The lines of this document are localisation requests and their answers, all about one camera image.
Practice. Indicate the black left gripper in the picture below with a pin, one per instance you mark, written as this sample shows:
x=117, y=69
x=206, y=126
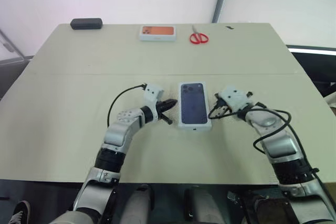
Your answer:
x=160, y=107

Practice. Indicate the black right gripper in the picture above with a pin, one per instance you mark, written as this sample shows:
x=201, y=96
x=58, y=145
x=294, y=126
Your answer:
x=222, y=103

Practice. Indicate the white lid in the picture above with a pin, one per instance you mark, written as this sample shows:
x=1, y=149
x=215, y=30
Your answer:
x=193, y=103

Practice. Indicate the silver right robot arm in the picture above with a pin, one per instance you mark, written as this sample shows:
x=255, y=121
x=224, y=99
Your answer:
x=281, y=145

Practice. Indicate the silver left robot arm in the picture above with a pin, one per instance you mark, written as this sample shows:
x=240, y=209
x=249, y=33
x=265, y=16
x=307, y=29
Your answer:
x=115, y=134

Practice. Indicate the white box with orange print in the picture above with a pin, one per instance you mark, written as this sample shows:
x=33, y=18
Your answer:
x=157, y=33

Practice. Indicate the small black scrap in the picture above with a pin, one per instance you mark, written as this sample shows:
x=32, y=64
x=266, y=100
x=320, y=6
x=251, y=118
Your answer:
x=229, y=27

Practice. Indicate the grey rounded shape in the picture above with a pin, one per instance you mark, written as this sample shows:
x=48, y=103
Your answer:
x=140, y=205
x=211, y=205

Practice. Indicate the black desk with light strip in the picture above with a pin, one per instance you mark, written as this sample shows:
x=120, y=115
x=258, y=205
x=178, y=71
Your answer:
x=315, y=61

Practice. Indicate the dark brown panel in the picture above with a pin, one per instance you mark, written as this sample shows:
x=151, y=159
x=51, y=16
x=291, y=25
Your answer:
x=274, y=212

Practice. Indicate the black oblong case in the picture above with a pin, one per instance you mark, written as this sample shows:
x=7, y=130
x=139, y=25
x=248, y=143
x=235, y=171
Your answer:
x=86, y=23

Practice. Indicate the black and white sneaker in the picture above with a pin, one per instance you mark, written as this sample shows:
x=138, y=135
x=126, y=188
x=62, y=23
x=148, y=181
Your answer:
x=20, y=212

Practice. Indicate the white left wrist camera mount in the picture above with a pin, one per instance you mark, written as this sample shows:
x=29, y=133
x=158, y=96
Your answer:
x=152, y=94

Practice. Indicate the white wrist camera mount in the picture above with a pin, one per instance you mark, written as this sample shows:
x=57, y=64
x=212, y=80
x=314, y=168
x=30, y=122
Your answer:
x=152, y=94
x=235, y=98

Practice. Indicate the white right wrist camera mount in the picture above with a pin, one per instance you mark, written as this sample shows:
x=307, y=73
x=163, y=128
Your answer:
x=235, y=98

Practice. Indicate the grey metal frame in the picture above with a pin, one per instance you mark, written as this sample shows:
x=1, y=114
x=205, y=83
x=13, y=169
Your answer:
x=10, y=47

